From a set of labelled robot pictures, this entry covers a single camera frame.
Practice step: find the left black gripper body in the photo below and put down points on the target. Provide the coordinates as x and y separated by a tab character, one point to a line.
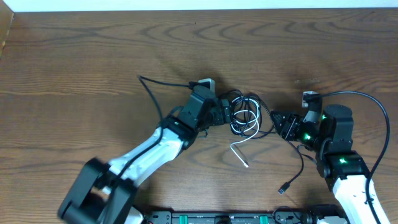
218	111

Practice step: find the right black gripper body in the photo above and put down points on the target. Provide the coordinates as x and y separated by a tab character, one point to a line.
288	126

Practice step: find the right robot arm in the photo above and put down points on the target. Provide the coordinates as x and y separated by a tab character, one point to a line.
344	170

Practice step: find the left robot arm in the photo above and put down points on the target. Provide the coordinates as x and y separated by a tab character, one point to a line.
105	192

